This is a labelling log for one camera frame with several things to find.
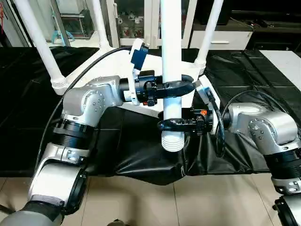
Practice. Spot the white plastic table leg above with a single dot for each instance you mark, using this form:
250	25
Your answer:
100	21
40	40
209	30
171	47

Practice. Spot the white plastic table top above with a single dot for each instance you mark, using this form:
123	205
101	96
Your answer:
94	68

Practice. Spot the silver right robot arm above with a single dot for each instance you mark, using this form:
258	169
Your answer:
265	127

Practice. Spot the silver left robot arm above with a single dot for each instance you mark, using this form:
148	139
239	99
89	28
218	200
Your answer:
77	101

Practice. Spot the white drawer unit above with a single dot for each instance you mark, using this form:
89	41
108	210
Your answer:
225	40

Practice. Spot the white glass door cabinet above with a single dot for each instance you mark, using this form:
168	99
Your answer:
141	23

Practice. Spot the black box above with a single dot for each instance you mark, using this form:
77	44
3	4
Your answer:
225	14

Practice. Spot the white side table board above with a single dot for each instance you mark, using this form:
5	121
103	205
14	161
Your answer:
284	66

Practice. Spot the light blue plastic stool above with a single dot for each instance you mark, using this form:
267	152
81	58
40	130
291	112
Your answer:
56	35

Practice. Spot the black shiny table mat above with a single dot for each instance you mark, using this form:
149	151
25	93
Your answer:
23	106

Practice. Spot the glass tank metal frame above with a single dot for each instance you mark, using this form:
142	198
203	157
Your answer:
77	26

